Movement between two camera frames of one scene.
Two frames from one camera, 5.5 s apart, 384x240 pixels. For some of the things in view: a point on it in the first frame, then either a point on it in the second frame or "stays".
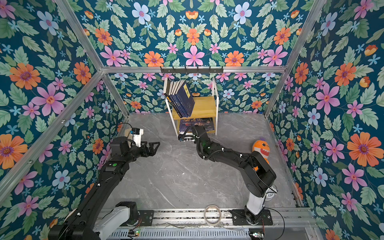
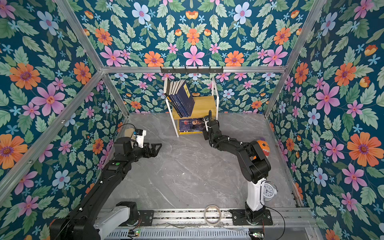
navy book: x=176 y=101 stays
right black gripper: x=195 y=128 to x=206 y=135
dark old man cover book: x=207 y=122 stays
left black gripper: x=151 y=151 stays
